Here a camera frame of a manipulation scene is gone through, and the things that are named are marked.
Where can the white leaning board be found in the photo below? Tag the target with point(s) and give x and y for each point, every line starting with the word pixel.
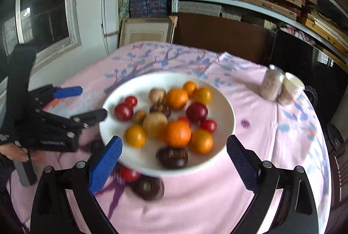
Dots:
pixel 108 5

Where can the white paper cup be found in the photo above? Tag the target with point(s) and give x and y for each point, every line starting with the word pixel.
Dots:
pixel 291 92

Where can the brown board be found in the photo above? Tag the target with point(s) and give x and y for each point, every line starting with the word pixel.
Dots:
pixel 217 32

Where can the white framed window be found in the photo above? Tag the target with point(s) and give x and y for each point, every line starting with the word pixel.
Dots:
pixel 46 0

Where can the smooth yellow orange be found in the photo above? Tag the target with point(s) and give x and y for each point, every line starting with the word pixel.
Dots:
pixel 135 136
pixel 203 95
pixel 201 141

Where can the dark wooden slatted chair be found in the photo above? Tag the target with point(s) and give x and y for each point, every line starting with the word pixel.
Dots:
pixel 339 176

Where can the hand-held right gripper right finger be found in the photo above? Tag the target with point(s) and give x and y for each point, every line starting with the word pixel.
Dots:
pixel 242 164

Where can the red plum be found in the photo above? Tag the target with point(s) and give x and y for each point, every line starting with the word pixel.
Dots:
pixel 123 112
pixel 196 112

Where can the dark purple mangosteen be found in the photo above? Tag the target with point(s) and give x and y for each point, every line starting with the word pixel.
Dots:
pixel 149 187

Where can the large cream pepino melon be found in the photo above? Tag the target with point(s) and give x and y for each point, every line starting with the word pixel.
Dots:
pixel 155 124

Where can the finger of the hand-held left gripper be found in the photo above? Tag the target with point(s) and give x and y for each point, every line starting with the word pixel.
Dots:
pixel 89 116
pixel 68 92

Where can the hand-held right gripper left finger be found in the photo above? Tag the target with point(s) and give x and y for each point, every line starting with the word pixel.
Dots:
pixel 106 166

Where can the large red tomato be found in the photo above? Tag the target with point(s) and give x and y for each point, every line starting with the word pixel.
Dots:
pixel 129 174

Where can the white pink drink can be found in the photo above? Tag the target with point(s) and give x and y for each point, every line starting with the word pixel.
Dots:
pixel 270 84

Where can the beige framed picture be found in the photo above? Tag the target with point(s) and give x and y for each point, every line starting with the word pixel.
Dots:
pixel 146 31

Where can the white oval plate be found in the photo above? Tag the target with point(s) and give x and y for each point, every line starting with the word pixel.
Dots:
pixel 221 117

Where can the large orange mandarin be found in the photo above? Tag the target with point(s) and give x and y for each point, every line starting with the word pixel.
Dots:
pixel 176 134

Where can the small red tomato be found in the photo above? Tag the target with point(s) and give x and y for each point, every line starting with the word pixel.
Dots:
pixel 208 126
pixel 185 119
pixel 131 101

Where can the small orange mandarin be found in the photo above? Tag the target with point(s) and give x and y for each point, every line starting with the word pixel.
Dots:
pixel 190 88

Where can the small yellow plum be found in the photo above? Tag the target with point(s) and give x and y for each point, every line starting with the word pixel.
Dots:
pixel 139 117

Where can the pink deer print tablecloth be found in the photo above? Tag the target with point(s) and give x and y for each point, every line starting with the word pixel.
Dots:
pixel 206 196

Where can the person's left hand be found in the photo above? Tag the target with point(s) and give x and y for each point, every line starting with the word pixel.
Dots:
pixel 15 151

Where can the dark purple passion fruit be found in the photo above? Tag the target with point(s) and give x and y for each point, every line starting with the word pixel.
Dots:
pixel 171 157

